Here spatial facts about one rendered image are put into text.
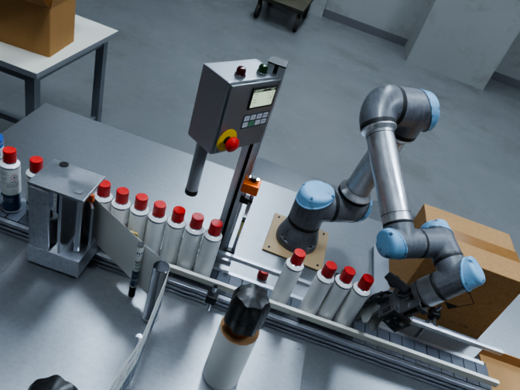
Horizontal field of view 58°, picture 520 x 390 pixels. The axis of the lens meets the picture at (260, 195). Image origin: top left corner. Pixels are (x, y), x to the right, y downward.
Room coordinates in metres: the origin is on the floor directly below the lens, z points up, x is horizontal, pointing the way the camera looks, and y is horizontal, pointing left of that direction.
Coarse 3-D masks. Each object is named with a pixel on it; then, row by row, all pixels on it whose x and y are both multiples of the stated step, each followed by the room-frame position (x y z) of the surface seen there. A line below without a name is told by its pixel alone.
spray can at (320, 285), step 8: (328, 264) 0.94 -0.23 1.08; (320, 272) 0.94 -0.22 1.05; (328, 272) 0.92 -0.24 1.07; (320, 280) 0.92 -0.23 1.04; (328, 280) 0.92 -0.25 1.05; (312, 288) 0.92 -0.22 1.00; (320, 288) 0.91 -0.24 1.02; (328, 288) 0.92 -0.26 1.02; (304, 296) 0.94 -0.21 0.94; (312, 296) 0.92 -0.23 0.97; (320, 296) 0.92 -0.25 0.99; (304, 304) 0.92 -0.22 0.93; (312, 304) 0.91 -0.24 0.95; (320, 304) 0.93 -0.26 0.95; (312, 312) 0.92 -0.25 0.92
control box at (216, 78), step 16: (208, 64) 0.98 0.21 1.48; (224, 64) 1.02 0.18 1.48; (240, 64) 1.05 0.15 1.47; (256, 64) 1.08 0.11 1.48; (208, 80) 0.97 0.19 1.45; (224, 80) 0.94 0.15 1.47; (240, 80) 0.96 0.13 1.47; (256, 80) 1.00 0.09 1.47; (272, 80) 1.04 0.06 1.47; (208, 96) 0.96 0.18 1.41; (224, 96) 0.93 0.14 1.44; (240, 96) 0.96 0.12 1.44; (208, 112) 0.95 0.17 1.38; (224, 112) 0.93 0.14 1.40; (240, 112) 0.97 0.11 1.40; (256, 112) 1.02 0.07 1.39; (192, 128) 0.98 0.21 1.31; (208, 128) 0.95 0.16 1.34; (224, 128) 0.94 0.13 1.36; (256, 128) 1.03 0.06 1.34; (208, 144) 0.94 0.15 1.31; (240, 144) 1.00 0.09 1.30
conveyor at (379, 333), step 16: (0, 208) 0.92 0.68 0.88; (208, 288) 0.90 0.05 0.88; (288, 304) 0.95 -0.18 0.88; (304, 320) 0.91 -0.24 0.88; (384, 336) 0.96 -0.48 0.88; (400, 336) 0.98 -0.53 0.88; (384, 352) 0.90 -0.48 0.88; (432, 352) 0.96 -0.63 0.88; (448, 352) 0.98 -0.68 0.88; (432, 368) 0.90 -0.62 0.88; (480, 368) 0.97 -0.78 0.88; (480, 384) 0.91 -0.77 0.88
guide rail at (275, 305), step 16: (176, 272) 0.90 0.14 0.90; (192, 272) 0.91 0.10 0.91; (224, 288) 0.90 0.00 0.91; (272, 304) 0.90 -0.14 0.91; (320, 320) 0.90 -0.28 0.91; (352, 336) 0.90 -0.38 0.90; (368, 336) 0.91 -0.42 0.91; (400, 352) 0.90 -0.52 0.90; (416, 352) 0.91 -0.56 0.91; (448, 368) 0.90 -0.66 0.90; (464, 368) 0.91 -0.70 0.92; (496, 384) 0.90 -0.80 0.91
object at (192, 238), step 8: (192, 216) 0.94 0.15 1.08; (200, 216) 0.95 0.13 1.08; (192, 224) 0.93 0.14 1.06; (200, 224) 0.93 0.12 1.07; (184, 232) 0.93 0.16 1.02; (192, 232) 0.92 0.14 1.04; (200, 232) 0.93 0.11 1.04; (184, 240) 0.92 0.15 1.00; (192, 240) 0.92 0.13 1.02; (200, 240) 0.94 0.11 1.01; (184, 248) 0.92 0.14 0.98; (192, 248) 0.92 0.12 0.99; (184, 256) 0.92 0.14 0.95; (192, 256) 0.92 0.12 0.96; (176, 264) 0.93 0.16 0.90; (184, 264) 0.92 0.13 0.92; (192, 264) 0.93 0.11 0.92
